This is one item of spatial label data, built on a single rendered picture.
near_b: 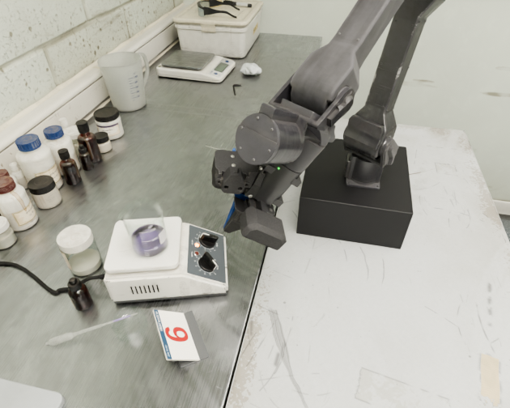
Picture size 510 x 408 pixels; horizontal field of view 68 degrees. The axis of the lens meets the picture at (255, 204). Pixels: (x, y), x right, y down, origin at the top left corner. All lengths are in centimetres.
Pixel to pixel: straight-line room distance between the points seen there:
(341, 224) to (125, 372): 46
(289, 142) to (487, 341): 48
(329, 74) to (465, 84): 167
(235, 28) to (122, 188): 90
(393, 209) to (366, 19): 36
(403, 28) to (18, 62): 89
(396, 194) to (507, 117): 152
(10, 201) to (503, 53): 195
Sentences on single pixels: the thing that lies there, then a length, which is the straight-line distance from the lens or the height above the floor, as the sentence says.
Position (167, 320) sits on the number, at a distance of 65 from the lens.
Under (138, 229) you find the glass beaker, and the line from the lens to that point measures 61.
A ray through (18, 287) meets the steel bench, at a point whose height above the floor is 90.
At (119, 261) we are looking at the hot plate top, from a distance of 66.
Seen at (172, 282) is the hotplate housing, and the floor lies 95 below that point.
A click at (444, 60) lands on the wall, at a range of 206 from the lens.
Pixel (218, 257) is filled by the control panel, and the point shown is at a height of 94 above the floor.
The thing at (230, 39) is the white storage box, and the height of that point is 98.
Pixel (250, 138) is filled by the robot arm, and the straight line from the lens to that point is 43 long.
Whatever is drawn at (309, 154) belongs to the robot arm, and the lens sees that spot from 49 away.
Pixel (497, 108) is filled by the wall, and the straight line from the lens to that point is 222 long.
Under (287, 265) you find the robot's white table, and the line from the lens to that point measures 74.
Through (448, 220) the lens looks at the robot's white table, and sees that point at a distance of 92.
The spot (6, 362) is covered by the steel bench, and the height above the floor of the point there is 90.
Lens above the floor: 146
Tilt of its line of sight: 40 degrees down
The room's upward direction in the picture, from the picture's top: straight up
